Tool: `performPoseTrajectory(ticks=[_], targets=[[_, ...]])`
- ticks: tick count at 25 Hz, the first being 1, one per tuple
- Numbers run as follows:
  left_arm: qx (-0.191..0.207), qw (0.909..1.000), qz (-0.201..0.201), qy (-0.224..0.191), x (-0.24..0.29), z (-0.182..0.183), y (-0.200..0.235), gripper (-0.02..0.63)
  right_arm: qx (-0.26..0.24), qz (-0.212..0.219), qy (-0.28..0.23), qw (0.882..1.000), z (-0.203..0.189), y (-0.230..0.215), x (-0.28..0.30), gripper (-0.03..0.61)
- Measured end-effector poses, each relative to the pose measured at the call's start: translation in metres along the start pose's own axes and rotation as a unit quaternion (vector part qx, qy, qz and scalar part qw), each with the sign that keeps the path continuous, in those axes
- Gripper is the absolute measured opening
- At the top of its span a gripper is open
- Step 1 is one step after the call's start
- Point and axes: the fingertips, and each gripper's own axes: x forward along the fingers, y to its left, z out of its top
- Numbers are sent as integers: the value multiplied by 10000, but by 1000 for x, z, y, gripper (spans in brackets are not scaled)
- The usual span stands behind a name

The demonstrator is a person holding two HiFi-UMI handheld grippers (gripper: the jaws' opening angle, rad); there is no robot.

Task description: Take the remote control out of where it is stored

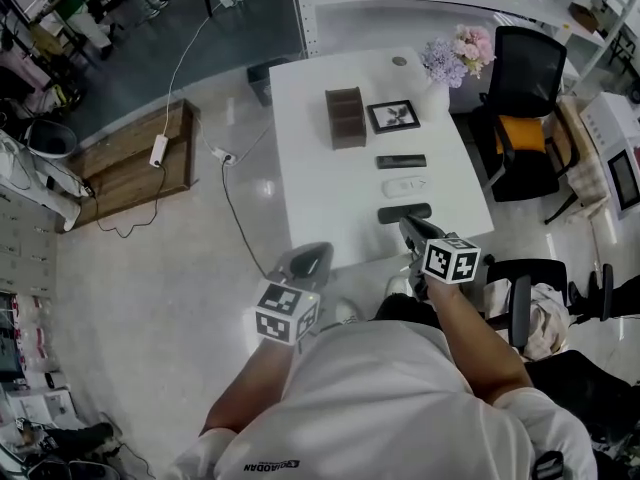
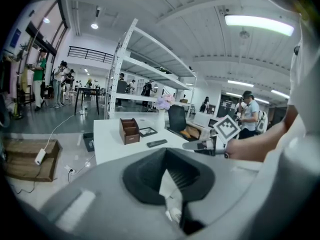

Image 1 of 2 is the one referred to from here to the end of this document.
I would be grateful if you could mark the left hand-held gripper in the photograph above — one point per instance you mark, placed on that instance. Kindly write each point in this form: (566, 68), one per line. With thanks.
(285, 313)

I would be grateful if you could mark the beige checked cloth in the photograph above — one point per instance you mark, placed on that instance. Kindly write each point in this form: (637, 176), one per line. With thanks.
(545, 323)

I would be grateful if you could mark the person's right white shoe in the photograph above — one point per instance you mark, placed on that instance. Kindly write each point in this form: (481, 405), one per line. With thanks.
(400, 285)

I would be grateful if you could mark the orange cushion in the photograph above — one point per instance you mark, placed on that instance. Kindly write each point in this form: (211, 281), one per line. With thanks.
(520, 134)

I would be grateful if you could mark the grey filing cabinet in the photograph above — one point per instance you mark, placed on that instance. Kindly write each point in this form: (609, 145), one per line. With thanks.
(27, 248)

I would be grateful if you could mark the person's black trousers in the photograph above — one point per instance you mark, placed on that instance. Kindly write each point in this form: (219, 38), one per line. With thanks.
(400, 308)

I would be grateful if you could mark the person's white shoe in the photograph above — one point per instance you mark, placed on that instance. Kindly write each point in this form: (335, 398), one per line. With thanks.
(347, 313)
(400, 285)

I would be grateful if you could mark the white remote control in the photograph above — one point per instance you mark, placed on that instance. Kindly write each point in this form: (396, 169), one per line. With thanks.
(405, 187)

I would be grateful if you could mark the white power strip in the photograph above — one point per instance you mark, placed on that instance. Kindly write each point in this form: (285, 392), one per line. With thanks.
(159, 150)

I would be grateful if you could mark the shrink-wrapped water bottle pack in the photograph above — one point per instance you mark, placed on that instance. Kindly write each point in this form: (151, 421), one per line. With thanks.
(35, 333)

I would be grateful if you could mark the brown wooden pallet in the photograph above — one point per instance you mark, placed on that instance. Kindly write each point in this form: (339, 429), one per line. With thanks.
(125, 178)

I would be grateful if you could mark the black mesh office chair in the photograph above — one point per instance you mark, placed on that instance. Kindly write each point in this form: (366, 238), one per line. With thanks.
(530, 63)

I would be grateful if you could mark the beige checked tablecloth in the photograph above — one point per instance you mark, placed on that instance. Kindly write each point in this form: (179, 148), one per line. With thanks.
(580, 178)

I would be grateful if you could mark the white floor socket plug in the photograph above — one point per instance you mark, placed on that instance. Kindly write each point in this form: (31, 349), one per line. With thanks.
(226, 157)

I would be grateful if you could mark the white microwave oven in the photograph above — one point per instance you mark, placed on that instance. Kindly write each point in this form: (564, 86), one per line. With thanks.
(605, 123)

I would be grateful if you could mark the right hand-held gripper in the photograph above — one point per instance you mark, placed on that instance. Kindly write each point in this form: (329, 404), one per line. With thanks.
(450, 263)

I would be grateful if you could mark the white vase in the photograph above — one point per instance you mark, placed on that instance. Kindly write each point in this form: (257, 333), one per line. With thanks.
(435, 100)

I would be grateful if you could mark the black picture frame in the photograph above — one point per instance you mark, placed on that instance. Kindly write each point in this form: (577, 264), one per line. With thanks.
(392, 116)

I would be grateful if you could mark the person's left white shoe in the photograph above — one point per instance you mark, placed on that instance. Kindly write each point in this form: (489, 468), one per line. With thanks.
(347, 313)

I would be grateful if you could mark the person's left forearm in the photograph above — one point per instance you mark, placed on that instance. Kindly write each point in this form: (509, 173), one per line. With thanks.
(245, 393)

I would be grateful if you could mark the black waste bin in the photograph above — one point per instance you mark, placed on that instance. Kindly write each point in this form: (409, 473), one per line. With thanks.
(262, 80)

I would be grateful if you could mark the black armrest office chair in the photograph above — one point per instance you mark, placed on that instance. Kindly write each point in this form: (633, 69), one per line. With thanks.
(525, 273)

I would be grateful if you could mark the white round bin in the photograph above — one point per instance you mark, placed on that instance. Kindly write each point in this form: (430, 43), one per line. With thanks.
(52, 140)

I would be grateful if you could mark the black slim remote control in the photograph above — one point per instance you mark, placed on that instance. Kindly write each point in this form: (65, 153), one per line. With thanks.
(400, 162)

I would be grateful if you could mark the person's right forearm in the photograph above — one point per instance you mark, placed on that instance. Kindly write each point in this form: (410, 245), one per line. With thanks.
(475, 348)

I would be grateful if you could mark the brown wooden organizer box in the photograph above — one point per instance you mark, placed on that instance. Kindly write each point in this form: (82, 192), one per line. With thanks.
(347, 140)

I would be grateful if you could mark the purple and pink flowers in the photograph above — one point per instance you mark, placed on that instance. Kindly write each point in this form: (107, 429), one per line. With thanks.
(445, 60)

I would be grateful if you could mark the person's white t-shirt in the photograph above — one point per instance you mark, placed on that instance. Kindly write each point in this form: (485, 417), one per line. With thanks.
(380, 408)

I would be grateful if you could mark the black rounded remote control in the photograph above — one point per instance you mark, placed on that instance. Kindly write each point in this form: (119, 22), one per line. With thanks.
(392, 214)

